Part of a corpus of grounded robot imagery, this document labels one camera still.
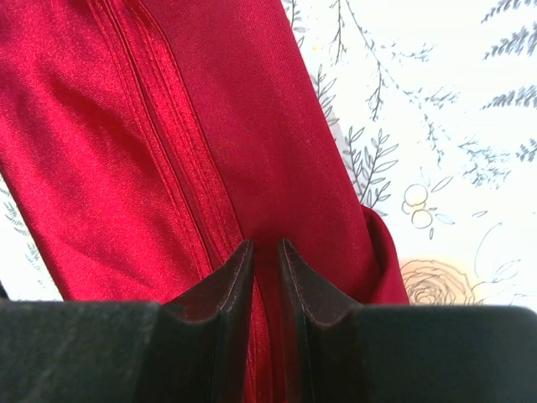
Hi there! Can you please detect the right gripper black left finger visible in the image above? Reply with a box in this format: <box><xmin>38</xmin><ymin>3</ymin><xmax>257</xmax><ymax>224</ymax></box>
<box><xmin>1</xmin><ymin>241</ymin><xmax>253</xmax><ymax>402</ymax></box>

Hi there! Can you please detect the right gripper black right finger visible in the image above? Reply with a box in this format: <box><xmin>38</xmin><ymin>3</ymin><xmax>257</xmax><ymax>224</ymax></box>
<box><xmin>279</xmin><ymin>240</ymin><xmax>536</xmax><ymax>402</ymax></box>

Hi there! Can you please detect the red cloth napkin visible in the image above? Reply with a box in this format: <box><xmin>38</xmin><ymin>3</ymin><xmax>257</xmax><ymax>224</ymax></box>
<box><xmin>1</xmin><ymin>1</ymin><xmax>408</xmax><ymax>402</ymax></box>

